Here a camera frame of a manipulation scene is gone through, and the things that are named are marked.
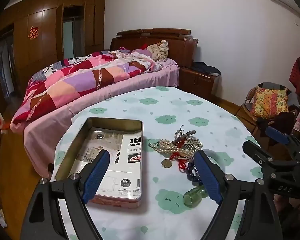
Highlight dark folded clothes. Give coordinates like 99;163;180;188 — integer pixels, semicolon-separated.
191;62;222;76

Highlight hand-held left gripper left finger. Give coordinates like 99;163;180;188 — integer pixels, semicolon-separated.
20;149;111;240

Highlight dark blue bead bracelet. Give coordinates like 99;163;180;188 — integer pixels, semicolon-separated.
186;162;203;183

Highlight brown wooden wardrobe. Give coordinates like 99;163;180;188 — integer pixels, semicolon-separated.
0;0;108;107

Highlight orange patterned cushion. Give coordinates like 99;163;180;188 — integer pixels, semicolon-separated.
250;86;289;119

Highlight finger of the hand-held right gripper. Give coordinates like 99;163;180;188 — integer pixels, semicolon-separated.
242;140;293;178
265;126;294;146

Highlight cloud print tablecloth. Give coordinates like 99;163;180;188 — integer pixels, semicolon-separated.
49;86;265;240

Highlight pink bed sheet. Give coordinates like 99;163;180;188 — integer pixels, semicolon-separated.
23;58;180;178

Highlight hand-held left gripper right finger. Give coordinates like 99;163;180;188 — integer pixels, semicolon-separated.
193;149;283;240

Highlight wooden nightstand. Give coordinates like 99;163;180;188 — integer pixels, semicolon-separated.
178;66;222;98

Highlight grey bead bracelet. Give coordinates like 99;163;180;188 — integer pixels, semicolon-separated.
174;129;197;143

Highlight floral pillow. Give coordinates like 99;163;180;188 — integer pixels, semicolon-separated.
147;40;169;62

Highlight rectangular metal tin box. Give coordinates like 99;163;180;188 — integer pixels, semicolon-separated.
54;117;143;208

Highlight red hanging garment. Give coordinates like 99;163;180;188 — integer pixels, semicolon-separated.
291;57;300;93

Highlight wicker chair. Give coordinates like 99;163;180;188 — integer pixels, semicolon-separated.
237;82;300;136

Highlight printed paper sheet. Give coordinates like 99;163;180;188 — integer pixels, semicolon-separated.
74;127;142;197

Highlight green jade bangle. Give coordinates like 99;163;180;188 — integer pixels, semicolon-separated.
183;186;209;208

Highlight coin pendant with red string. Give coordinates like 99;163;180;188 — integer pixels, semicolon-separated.
161;152;188;172

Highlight red paper decoration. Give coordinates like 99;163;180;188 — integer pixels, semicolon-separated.
27;26;39;40

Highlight patchwork quilt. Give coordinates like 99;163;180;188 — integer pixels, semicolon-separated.
10;48;163;131

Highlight wooden bed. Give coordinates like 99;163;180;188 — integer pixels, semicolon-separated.
9;28;199;178

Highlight white pearl necklace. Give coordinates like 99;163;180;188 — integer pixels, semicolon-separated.
148;137;203;159

